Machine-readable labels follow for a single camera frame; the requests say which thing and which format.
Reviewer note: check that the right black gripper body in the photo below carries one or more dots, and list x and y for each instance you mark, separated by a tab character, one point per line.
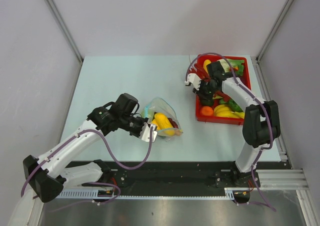
206	90

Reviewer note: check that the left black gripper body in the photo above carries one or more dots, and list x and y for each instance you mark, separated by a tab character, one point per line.
136	124

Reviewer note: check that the orange tangerine toy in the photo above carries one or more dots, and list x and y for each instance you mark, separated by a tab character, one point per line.
207	111

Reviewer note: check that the yellow corn toy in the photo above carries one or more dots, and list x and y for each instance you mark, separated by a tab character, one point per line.
205	64

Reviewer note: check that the yellow bell pepper toy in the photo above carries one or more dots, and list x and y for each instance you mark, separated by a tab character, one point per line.
164	127

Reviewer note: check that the clear blue zip bag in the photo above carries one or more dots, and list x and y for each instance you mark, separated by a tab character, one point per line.
159	105

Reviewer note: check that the papaya slice toy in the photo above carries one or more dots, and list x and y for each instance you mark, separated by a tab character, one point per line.
177	131

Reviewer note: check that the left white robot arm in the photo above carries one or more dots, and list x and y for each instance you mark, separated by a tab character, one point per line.
49	174

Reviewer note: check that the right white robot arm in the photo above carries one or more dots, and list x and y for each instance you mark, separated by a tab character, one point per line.
261	123

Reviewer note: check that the red lobster toy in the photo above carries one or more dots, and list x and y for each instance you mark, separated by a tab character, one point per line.
200	71

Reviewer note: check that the yellow banana bunch toy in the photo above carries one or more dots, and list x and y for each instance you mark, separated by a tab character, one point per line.
225	111

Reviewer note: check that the green bell pepper toy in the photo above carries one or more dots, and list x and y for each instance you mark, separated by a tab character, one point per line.
232	104

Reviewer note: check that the green lettuce toy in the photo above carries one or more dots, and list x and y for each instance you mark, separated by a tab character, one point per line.
238	66

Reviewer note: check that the red plastic tray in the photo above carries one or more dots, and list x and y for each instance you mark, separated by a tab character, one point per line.
245	79

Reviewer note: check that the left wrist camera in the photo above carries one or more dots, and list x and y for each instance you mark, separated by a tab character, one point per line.
148	133

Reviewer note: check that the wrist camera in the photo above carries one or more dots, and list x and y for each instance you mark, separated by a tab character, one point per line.
193	80
148	133

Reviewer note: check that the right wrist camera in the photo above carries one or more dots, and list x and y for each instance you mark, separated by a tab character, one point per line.
193	80

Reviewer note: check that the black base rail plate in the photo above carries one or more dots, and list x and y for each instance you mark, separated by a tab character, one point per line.
178	176

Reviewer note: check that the grey cable duct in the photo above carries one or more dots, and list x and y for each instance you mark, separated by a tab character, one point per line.
139	193

